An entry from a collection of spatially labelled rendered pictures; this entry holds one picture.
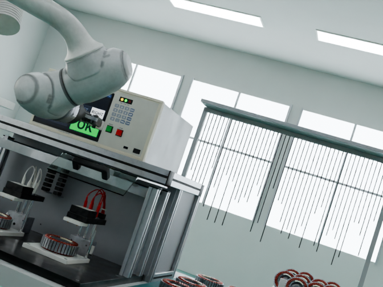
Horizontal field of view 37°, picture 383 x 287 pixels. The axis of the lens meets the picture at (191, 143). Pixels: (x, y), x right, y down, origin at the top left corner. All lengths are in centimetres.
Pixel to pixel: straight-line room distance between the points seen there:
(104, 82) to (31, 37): 813
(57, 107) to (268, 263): 674
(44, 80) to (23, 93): 6
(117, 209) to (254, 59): 669
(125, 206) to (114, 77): 66
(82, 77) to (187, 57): 734
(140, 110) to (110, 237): 44
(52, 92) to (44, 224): 74
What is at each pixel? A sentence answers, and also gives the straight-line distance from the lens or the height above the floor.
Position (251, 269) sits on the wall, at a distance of 805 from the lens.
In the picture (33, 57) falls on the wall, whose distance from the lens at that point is 965.
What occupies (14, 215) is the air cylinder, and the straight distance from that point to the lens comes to 197.
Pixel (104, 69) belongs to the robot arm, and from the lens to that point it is 139.
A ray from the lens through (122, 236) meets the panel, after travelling 193.
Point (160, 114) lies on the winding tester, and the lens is 182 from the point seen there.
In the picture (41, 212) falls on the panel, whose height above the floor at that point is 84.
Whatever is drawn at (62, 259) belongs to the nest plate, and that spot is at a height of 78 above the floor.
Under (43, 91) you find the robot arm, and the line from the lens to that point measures 141.
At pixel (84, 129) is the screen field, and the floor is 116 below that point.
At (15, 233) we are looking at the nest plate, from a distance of 185.
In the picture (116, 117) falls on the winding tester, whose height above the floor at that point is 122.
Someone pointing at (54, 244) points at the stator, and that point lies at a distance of 169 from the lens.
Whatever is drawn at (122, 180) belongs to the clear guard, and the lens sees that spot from 154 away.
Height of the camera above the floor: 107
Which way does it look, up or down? 5 degrees up
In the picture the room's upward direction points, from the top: 19 degrees clockwise
